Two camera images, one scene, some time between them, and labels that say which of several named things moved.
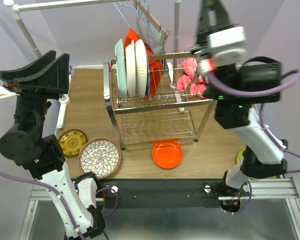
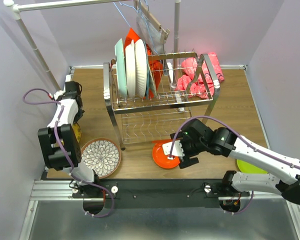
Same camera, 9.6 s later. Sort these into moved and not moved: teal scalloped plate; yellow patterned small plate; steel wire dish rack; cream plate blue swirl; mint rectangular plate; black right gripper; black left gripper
Moved: black right gripper; yellow patterned small plate; black left gripper
Not moved: teal scalloped plate; mint rectangular plate; cream plate blue swirl; steel wire dish rack
